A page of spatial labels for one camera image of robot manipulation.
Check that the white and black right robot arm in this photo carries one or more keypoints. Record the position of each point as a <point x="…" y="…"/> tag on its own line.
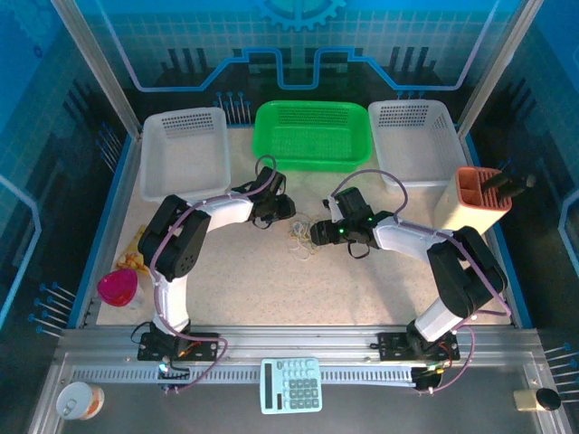
<point x="407" y="237"/>

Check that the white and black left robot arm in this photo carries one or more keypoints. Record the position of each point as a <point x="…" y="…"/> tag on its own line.
<point x="226" y="212"/>

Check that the green plastic basket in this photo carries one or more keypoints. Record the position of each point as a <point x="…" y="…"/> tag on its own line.
<point x="312" y="149"/>

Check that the white plastic basket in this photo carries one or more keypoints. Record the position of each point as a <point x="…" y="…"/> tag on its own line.
<point x="181" y="153"/>
<point x="416" y="149"/>

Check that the beige holder with orange rim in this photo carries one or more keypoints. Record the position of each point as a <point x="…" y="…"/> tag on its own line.
<point x="461" y="208"/>

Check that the light blue calculator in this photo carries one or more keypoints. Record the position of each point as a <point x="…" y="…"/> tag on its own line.
<point x="289" y="389"/>

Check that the yellow snack bag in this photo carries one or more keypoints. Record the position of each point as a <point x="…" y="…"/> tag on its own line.
<point x="131" y="261"/>

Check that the pink plastic cup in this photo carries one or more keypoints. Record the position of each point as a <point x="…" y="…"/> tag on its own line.
<point x="116" y="287"/>

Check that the tin can with orange label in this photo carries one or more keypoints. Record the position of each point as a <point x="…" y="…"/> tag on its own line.
<point x="77" y="400"/>

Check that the aluminium rail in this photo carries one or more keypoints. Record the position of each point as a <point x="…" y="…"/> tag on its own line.
<point x="294" y="339"/>

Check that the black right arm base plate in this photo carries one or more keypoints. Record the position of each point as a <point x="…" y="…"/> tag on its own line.
<point x="391" y="346"/>

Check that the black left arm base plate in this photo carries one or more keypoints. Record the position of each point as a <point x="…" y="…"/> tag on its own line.
<point x="203" y="346"/>

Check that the aluminium frame post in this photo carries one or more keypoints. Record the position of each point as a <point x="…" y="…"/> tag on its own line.
<point x="494" y="68"/>
<point x="100" y="68"/>

